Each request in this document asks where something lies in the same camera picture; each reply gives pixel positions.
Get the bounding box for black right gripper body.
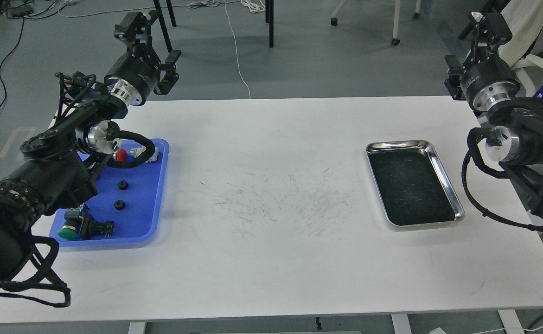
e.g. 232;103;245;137
460;56;521;112

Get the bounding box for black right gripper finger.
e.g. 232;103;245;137
444;54;466;101
470;12;513;63

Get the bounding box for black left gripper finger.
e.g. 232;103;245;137
114;10;161;58
154;49;182;95

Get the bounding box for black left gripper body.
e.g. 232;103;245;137
104;50;160;106

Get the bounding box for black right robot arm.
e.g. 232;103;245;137
445;12;543;233

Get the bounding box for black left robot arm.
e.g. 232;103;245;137
0;1;181;308

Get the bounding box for beige cloth on chair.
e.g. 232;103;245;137
498;0;543;66

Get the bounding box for white caster chair legs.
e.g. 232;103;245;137
330;0;421;46

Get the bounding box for steel tray with black mat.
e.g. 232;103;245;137
366;140;466;230

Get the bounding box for blue plastic tray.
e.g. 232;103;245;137
49;139;169;249

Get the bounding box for black table legs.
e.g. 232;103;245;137
161;0;279;50

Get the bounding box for white floor cable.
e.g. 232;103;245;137
224;0;252;99

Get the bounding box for red push button switch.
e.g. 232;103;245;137
112;148;128;163

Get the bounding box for black switch contact block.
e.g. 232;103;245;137
79;214;115;240

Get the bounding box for green push button switch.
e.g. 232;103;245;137
57;207;86;241

